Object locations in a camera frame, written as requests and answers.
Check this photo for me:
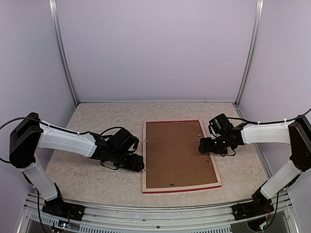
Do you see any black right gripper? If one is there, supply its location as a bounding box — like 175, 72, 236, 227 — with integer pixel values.
199, 134, 229, 154

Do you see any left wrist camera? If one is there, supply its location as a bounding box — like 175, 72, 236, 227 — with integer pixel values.
106, 128, 139, 153

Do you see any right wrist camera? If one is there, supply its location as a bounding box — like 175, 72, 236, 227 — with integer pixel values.
209, 114, 234, 136

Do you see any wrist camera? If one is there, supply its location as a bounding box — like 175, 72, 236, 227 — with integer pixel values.
209, 114, 234, 136
106, 128, 139, 153

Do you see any wooden picture frame red edge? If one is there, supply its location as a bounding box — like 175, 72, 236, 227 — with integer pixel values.
141, 119, 223, 195

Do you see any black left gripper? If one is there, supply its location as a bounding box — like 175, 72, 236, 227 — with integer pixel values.
110, 150, 144, 172

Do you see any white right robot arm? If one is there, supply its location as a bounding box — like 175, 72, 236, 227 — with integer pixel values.
198, 114, 311, 216

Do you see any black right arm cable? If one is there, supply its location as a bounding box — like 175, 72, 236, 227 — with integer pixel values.
228, 114, 311, 124

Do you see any brown cardboard backing board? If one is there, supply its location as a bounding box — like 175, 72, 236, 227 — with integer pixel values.
145, 120, 219, 189

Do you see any left aluminium corner post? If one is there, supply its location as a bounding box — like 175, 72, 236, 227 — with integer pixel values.
49, 0, 80, 108

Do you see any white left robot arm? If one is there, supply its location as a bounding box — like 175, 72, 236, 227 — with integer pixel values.
9, 112, 144, 216

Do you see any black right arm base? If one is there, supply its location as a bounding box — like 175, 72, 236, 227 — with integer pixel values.
232, 190, 274, 220

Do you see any aluminium corner post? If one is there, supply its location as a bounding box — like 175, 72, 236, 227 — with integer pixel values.
49, 0, 80, 108
235, 0, 264, 108

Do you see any right aluminium corner post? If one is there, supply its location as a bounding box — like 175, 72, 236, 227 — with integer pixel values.
235, 0, 264, 108

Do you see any aluminium front rail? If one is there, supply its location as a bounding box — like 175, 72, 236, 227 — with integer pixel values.
15, 192, 301, 233

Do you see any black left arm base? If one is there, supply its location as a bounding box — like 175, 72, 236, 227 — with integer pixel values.
42, 189, 85, 221

